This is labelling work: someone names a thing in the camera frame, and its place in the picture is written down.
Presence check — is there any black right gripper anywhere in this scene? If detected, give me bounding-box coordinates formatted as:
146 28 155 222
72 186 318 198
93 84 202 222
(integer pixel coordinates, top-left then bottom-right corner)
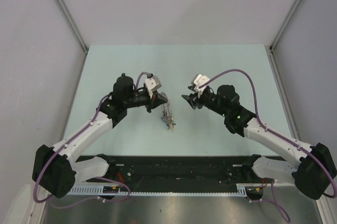
182 87 228 118

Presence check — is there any steel disc keyring holder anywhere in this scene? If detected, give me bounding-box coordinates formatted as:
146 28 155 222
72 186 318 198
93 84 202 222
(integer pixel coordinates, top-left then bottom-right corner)
161 100 176 130

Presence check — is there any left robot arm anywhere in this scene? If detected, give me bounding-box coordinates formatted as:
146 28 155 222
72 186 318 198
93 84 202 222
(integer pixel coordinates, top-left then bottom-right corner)
32 73 168 203

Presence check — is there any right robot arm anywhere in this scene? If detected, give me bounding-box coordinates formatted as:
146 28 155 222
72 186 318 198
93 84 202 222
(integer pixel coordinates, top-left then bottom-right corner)
182 85 336 200

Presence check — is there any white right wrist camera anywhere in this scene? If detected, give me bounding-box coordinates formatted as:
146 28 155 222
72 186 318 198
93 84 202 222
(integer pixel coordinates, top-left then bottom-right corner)
192 74 210 96

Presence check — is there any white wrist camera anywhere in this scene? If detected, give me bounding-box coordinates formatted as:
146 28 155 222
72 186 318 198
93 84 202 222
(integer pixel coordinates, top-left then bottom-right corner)
192 74 210 96
144 75 162 98

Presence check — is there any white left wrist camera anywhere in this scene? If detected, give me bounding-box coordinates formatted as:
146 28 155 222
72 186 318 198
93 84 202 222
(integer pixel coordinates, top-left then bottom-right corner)
144 75 162 98

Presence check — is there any aluminium frame rail left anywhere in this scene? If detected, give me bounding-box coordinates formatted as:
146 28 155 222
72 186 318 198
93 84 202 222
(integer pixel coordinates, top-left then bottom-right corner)
51 48 87 151

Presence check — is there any aluminium frame rail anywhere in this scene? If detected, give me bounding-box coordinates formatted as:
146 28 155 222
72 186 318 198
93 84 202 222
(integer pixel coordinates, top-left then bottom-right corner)
51 48 87 151
265 46 301 140

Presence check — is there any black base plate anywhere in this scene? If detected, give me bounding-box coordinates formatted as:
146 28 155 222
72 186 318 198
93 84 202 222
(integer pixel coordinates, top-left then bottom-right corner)
76 154 277 193

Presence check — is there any aluminium frame rail right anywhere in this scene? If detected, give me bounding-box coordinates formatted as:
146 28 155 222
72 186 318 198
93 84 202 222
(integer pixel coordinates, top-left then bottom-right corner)
265 46 301 140

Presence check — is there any white slotted cable duct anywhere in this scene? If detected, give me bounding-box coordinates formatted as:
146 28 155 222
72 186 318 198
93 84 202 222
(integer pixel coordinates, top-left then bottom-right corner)
67 184 247 197

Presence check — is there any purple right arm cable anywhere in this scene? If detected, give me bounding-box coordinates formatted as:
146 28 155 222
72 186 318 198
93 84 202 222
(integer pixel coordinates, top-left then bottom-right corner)
199 69 337 222

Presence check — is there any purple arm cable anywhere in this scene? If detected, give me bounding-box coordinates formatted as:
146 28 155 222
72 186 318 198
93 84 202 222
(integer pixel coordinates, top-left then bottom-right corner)
199 69 337 222
33 71 153 204

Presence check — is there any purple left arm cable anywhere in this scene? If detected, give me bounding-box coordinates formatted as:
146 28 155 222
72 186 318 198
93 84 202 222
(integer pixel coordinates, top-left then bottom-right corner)
33 71 153 204

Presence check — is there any aluminium frame post left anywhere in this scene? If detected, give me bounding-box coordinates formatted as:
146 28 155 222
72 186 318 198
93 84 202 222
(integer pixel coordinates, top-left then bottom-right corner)
54 0 88 55

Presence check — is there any aluminium frame post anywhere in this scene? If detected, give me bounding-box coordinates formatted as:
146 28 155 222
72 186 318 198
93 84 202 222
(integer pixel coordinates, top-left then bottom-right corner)
54 0 88 55
269 0 304 53

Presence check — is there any aluminium frame post right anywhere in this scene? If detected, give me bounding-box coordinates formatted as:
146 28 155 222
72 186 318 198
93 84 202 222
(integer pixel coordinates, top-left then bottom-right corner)
269 0 304 53

